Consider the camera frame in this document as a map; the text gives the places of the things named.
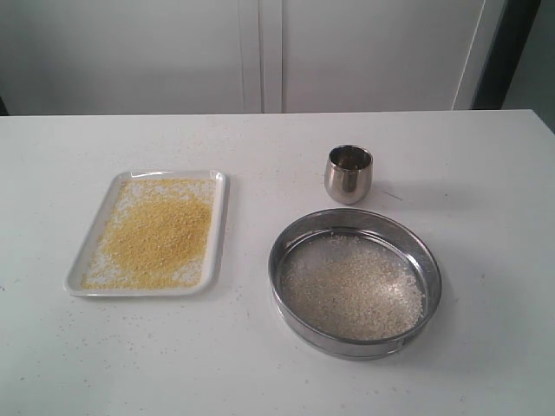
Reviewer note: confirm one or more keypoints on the stainless steel cup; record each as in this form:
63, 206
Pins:
348, 174

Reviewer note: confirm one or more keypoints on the white coarse grains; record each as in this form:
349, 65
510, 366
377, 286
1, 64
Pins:
352, 288

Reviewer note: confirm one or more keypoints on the round steel mesh sieve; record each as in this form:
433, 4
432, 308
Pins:
379, 229

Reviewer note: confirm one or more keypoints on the yellow millet grains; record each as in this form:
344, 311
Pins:
155, 236

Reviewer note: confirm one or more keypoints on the white rectangular tray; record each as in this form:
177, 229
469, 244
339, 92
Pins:
212, 259

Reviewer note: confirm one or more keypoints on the white cabinet doors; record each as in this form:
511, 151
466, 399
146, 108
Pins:
217, 57

